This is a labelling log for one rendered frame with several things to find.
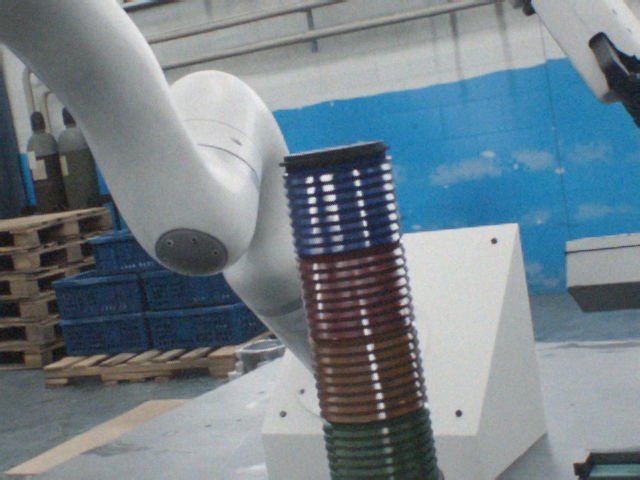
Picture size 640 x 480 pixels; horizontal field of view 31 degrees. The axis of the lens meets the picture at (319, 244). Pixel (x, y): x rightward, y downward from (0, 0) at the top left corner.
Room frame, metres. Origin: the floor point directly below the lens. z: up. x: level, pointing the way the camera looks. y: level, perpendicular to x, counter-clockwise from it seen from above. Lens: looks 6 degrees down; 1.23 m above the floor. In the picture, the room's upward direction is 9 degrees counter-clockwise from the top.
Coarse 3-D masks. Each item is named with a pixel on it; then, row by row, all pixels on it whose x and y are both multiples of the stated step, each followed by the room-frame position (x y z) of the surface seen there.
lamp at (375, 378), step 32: (320, 352) 0.60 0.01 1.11; (352, 352) 0.59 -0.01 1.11; (384, 352) 0.59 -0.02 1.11; (416, 352) 0.61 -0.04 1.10; (320, 384) 0.61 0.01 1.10; (352, 384) 0.59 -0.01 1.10; (384, 384) 0.59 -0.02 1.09; (416, 384) 0.60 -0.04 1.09; (352, 416) 0.59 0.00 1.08; (384, 416) 0.59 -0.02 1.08
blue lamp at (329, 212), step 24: (336, 168) 0.59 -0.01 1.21; (360, 168) 0.59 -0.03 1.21; (384, 168) 0.60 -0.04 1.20; (288, 192) 0.61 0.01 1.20; (312, 192) 0.59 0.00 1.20; (336, 192) 0.59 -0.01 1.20; (360, 192) 0.59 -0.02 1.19; (384, 192) 0.60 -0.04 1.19; (312, 216) 0.59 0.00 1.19; (336, 216) 0.59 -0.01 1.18; (360, 216) 0.59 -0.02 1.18; (384, 216) 0.60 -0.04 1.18; (312, 240) 0.60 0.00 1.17; (336, 240) 0.59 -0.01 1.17; (360, 240) 0.59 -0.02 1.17; (384, 240) 0.60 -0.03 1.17
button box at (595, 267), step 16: (576, 240) 1.10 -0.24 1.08; (592, 240) 1.09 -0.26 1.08; (608, 240) 1.08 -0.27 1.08; (624, 240) 1.07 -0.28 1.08; (576, 256) 1.09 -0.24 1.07; (592, 256) 1.08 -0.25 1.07; (608, 256) 1.07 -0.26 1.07; (624, 256) 1.07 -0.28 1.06; (576, 272) 1.08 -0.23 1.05; (592, 272) 1.07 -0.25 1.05; (608, 272) 1.06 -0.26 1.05; (624, 272) 1.06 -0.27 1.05; (576, 288) 1.07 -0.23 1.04; (592, 288) 1.07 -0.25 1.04; (608, 288) 1.07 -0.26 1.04; (624, 288) 1.06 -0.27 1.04; (592, 304) 1.10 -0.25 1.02; (608, 304) 1.10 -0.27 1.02; (624, 304) 1.10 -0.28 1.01
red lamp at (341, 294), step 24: (312, 264) 0.60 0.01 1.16; (336, 264) 0.59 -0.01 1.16; (360, 264) 0.59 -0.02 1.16; (384, 264) 0.59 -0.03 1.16; (312, 288) 0.60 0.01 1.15; (336, 288) 0.59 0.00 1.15; (360, 288) 0.59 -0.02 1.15; (384, 288) 0.59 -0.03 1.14; (408, 288) 0.61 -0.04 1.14; (312, 312) 0.60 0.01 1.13; (336, 312) 0.59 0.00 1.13; (360, 312) 0.59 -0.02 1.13; (384, 312) 0.59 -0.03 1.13; (408, 312) 0.60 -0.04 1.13; (312, 336) 0.61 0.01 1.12; (336, 336) 0.59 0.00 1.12; (360, 336) 0.59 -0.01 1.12
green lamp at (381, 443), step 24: (336, 432) 0.60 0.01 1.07; (360, 432) 0.59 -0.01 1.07; (384, 432) 0.59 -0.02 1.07; (408, 432) 0.59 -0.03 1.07; (432, 432) 0.61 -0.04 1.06; (336, 456) 0.60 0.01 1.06; (360, 456) 0.59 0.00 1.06; (384, 456) 0.59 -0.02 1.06; (408, 456) 0.59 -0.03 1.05; (432, 456) 0.60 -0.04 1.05
